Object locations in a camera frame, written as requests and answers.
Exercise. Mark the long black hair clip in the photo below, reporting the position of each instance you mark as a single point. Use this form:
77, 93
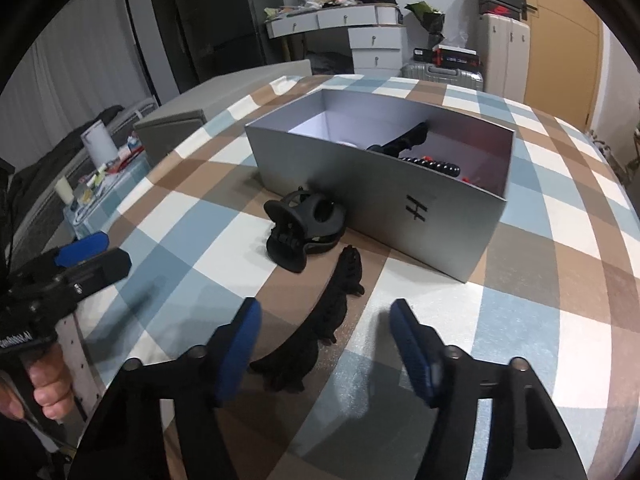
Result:
400, 139

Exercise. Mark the dark jacket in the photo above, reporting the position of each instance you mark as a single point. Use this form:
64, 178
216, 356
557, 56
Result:
55, 155

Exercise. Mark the small black box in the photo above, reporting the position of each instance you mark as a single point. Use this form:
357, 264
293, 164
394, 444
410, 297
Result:
422, 55

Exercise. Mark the black refrigerator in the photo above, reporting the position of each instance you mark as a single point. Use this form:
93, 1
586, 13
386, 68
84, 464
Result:
225, 25

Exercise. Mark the white candle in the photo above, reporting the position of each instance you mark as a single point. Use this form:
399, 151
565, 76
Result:
64, 192

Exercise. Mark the silver suitcase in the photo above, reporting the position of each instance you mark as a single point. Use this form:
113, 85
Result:
440, 77

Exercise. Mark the person's left hand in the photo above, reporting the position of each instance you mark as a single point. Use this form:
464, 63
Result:
47, 385

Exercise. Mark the dark wrapped flower bouquet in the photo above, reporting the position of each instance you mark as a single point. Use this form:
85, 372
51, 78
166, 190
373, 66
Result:
427, 22

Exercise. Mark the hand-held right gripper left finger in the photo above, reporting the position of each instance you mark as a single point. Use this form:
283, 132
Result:
240, 350

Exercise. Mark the white perforated panel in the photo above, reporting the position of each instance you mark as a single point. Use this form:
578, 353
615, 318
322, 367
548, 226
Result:
82, 360

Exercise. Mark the wooden door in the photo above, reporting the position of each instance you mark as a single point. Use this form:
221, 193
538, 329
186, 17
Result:
565, 50

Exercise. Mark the grey cardboard box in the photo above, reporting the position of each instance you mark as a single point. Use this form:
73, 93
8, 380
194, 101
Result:
380, 205

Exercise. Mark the red and black shoe box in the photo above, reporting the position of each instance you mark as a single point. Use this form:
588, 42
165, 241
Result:
500, 10

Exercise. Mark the pile of desk clutter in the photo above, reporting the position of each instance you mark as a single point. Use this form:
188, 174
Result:
310, 4

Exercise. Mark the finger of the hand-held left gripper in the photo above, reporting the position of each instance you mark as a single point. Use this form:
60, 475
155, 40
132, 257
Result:
105, 265
82, 250

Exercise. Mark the black toy lizard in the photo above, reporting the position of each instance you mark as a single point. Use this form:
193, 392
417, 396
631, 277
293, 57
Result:
325, 315

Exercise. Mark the black hair claw clip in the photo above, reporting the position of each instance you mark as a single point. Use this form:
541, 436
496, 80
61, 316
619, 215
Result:
300, 220

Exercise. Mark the white dressing table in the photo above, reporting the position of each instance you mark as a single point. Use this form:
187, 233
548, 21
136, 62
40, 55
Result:
360, 35

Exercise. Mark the white suitcase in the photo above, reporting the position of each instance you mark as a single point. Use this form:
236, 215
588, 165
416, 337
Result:
502, 55

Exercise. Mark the white paper roll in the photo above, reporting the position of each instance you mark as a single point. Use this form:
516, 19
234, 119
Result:
99, 144

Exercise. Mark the white curtains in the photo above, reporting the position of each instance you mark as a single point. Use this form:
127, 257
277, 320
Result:
75, 70

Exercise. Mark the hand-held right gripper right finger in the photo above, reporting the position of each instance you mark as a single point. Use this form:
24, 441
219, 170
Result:
412, 355

